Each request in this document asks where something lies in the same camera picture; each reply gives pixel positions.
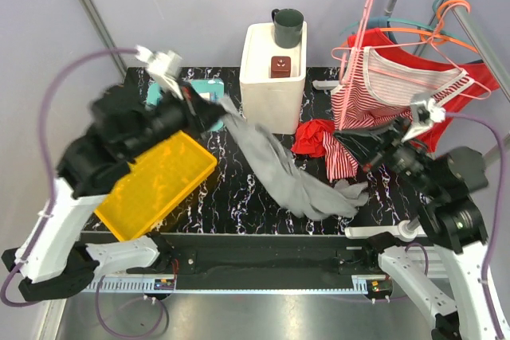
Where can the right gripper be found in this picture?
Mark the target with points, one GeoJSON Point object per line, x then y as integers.
{"type": "Point", "coordinates": [366, 144]}

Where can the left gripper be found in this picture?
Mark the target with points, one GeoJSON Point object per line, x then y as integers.
{"type": "Point", "coordinates": [198, 111]}

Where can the grey tank top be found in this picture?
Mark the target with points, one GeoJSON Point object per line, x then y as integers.
{"type": "Point", "coordinates": [290, 187]}

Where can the pink wire hanger front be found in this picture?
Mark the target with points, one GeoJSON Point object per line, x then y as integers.
{"type": "Point", "coordinates": [354, 58]}

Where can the pink wire hanger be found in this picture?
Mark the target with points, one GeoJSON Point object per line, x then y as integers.
{"type": "Point", "coordinates": [354, 58]}
{"type": "Point", "coordinates": [393, 76]}

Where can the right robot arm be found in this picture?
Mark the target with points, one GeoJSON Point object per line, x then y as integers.
{"type": "Point", "coordinates": [450, 220]}

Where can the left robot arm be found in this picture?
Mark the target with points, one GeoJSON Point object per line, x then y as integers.
{"type": "Point", "coordinates": [53, 263]}

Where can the red white striped tank top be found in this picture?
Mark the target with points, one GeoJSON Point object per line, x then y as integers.
{"type": "Point", "coordinates": [366, 97]}

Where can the orange plastic hanger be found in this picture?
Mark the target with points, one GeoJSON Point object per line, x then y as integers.
{"type": "Point", "coordinates": [435, 36]}

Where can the teal plastic hanger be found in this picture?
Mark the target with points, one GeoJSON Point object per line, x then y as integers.
{"type": "Point", "coordinates": [416, 24]}

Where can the dog picture book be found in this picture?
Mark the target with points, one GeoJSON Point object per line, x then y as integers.
{"type": "Point", "coordinates": [209, 96]}

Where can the teal tray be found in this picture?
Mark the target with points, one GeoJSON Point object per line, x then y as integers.
{"type": "Point", "coordinates": [214, 86]}

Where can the crumpled red cloth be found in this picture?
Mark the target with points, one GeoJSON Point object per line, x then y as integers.
{"type": "Point", "coordinates": [309, 137]}

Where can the white foam box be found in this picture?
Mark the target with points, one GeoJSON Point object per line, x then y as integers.
{"type": "Point", "coordinates": [274, 103]}

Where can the brown square box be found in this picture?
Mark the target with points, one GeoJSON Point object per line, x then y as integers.
{"type": "Point", "coordinates": [280, 67]}

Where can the yellow plastic basket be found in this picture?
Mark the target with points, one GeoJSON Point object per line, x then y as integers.
{"type": "Point", "coordinates": [160, 180]}

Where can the white rack foot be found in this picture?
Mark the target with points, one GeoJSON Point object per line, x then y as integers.
{"type": "Point", "coordinates": [404, 231]}

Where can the dark green mug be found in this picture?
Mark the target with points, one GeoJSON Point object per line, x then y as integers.
{"type": "Point", "coordinates": [288, 25]}

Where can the metal clothes rack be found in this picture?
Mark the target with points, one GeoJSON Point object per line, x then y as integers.
{"type": "Point", "coordinates": [495, 66]}

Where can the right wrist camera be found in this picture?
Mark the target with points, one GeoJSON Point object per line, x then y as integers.
{"type": "Point", "coordinates": [425, 114]}

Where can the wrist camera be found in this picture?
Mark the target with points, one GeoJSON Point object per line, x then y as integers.
{"type": "Point", "coordinates": [164, 68]}
{"type": "Point", "coordinates": [425, 114]}

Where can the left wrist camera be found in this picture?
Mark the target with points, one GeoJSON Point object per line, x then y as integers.
{"type": "Point", "coordinates": [164, 68]}

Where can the pink wire hanger rear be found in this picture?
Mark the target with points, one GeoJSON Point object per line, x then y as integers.
{"type": "Point", "coordinates": [393, 76]}

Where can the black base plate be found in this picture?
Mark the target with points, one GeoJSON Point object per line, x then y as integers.
{"type": "Point", "coordinates": [235, 262]}

